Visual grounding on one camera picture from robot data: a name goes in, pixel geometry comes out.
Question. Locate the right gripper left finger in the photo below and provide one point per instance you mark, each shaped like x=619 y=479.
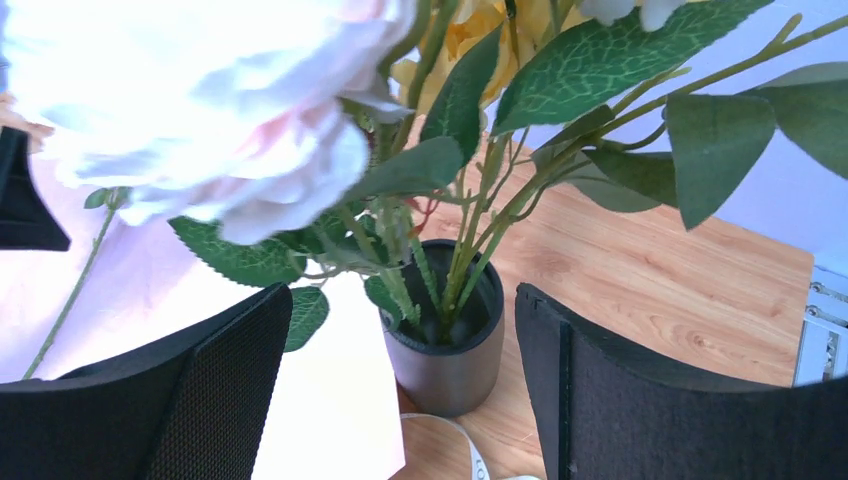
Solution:
x=191 y=405

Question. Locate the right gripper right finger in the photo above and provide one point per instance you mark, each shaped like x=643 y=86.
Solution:
x=607 y=407

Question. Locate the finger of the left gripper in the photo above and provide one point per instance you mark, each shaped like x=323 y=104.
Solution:
x=26 y=223

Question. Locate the pink paper bouquet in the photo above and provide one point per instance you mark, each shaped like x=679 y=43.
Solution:
x=334 y=413

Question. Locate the cream printed ribbon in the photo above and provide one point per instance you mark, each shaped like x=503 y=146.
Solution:
x=478 y=466

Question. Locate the black cylindrical vase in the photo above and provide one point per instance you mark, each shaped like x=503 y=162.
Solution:
x=447 y=367

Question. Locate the pink two-bloom rose stem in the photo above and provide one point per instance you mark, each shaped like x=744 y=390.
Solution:
x=688 y=149

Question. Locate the yellow rose stem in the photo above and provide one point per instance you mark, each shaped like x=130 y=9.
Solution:
x=488 y=69

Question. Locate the aluminium frame rail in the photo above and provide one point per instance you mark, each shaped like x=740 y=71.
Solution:
x=822 y=352

